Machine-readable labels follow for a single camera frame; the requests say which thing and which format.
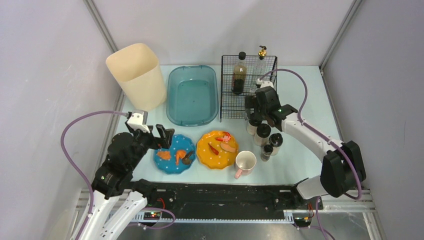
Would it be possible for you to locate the teal transparent plastic tub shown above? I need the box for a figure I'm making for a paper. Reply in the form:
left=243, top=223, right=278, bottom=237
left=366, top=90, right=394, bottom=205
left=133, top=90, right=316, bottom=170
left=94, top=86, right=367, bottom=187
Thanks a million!
left=166, top=65, right=219, bottom=127

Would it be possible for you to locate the orange shredded food piece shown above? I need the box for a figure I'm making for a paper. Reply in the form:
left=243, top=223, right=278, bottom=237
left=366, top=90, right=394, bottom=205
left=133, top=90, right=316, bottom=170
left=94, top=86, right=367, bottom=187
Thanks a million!
left=156, top=150, right=172, bottom=161

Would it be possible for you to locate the cream plastic waste bin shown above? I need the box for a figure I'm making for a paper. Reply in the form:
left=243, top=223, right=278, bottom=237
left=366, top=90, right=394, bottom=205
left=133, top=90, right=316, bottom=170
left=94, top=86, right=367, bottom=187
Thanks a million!
left=105, top=43, right=167, bottom=112

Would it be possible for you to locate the small pepper shaker black lid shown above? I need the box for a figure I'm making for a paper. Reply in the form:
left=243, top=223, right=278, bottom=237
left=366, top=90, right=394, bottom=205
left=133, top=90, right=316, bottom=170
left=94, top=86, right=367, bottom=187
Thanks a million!
left=260, top=144, right=274, bottom=162

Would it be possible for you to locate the pink ceramic mug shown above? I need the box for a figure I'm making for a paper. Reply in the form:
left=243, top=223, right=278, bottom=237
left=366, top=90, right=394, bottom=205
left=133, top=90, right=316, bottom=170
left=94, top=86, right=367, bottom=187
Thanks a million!
left=234, top=150, right=257, bottom=180

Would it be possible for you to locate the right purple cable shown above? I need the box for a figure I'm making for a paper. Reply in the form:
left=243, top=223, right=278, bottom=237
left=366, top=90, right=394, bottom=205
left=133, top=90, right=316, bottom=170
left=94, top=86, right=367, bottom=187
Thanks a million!
left=259, top=68, right=364, bottom=201

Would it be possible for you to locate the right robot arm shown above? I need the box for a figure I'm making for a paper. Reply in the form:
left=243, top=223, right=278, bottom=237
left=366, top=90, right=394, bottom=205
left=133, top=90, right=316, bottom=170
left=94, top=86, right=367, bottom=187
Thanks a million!
left=244, top=86, right=367, bottom=200

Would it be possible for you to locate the black wire rack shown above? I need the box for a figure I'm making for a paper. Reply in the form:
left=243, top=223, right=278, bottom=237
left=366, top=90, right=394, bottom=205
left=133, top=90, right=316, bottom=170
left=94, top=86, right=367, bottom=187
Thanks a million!
left=219, top=54, right=278, bottom=121

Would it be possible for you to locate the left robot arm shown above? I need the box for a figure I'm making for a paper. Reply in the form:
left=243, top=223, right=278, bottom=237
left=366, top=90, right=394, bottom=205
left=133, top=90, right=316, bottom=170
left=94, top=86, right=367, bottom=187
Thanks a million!
left=71, top=124, right=175, bottom=240

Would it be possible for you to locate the clear glass bottle gold stopper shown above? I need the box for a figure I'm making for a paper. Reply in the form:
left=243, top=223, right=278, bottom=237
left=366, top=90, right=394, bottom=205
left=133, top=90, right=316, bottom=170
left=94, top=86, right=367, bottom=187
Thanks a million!
left=252, top=45, right=267, bottom=88

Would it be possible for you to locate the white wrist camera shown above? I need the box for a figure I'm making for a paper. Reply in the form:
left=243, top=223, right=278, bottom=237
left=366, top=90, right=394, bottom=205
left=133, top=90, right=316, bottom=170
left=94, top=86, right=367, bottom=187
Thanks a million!
left=255, top=78, right=275, bottom=89
left=125, top=110, right=152, bottom=133

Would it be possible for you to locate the red chili pepper toy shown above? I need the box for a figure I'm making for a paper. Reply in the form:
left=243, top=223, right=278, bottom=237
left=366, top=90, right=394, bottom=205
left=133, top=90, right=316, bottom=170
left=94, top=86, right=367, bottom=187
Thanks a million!
left=208, top=143, right=220, bottom=156

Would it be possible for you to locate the red shrimp toy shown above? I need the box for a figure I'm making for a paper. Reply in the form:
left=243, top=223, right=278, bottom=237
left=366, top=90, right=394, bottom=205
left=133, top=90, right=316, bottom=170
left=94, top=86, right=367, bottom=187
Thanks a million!
left=215, top=131, right=232, bottom=143

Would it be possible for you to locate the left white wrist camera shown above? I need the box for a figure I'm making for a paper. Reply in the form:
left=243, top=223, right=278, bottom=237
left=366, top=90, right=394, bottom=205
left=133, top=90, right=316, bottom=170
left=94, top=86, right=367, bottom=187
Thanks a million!
left=125, top=110, right=152, bottom=133

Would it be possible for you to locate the blue polka dot plate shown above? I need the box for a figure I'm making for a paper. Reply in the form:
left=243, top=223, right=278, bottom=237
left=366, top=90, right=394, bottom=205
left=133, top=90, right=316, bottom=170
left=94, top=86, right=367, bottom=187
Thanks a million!
left=153, top=134, right=196, bottom=175

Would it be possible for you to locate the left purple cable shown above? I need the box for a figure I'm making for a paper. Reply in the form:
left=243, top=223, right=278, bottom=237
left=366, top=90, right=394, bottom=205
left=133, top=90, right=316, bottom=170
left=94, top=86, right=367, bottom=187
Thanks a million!
left=60, top=110, right=129, bottom=240

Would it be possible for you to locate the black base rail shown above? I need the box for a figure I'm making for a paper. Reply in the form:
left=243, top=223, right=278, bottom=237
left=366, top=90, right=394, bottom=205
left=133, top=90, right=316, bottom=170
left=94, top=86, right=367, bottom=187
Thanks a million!
left=153, top=182, right=323, bottom=221

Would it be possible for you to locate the purple cable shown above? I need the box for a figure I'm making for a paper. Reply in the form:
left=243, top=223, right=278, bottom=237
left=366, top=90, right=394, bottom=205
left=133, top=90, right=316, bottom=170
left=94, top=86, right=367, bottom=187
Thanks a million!
left=60, top=110, right=129, bottom=240
left=259, top=68, right=364, bottom=201

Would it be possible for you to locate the white granule shaker black lid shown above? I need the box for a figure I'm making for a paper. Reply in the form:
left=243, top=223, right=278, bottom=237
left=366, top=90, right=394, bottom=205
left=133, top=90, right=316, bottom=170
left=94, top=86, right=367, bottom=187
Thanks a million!
left=246, top=119, right=262, bottom=135
left=253, top=123, right=271, bottom=146

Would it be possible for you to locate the orange chicken drumstick toy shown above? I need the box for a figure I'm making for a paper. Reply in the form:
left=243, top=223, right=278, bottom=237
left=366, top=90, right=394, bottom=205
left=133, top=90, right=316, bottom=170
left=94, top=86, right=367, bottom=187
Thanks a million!
left=175, top=149, right=187, bottom=166

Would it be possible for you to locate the dark sauce bottle red label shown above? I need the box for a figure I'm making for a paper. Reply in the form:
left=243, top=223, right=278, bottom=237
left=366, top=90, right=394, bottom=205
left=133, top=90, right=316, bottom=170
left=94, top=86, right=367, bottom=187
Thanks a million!
left=231, top=51, right=247, bottom=95

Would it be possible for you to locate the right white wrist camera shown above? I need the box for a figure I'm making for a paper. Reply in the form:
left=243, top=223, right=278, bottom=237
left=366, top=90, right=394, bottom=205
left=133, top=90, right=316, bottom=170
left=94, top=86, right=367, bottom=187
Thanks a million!
left=255, top=78, right=275, bottom=89

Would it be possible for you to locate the pink salmon slice toy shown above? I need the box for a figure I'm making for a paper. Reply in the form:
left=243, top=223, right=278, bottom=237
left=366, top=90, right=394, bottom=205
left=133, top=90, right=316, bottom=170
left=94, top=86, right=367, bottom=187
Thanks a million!
left=220, top=142, right=237, bottom=153

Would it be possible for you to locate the orange polka dot plate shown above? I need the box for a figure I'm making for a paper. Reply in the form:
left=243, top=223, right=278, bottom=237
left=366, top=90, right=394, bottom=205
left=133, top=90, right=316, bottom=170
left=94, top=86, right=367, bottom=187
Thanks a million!
left=196, top=130, right=239, bottom=170

